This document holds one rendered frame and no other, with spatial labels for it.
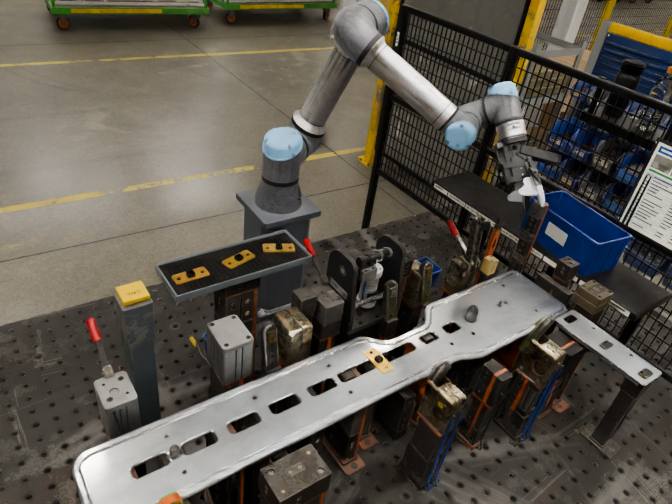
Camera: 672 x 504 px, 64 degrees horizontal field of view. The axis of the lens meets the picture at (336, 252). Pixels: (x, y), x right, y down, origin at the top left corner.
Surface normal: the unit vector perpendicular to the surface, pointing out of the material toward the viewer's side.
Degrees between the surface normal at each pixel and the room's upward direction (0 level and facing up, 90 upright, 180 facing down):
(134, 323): 90
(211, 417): 0
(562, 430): 0
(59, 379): 0
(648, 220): 90
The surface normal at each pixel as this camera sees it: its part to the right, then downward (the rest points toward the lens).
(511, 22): -0.81, 0.26
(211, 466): 0.12, -0.81
